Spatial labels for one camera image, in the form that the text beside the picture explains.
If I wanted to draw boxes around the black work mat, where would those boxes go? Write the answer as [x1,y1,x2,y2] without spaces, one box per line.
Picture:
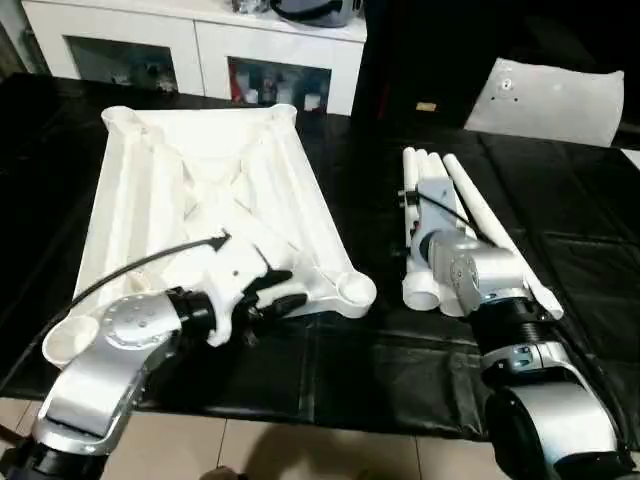
[0,72,640,443]

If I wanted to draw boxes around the white flat panel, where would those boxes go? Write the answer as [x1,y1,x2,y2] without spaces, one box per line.
[462,56,627,150]

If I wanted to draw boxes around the white glass-door cabinet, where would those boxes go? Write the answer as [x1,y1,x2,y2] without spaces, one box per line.
[20,0,369,117]

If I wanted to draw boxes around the grey bag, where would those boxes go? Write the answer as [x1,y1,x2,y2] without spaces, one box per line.
[271,0,364,29]

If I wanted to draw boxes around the clear small items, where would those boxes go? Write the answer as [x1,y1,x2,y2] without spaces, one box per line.
[232,0,273,15]

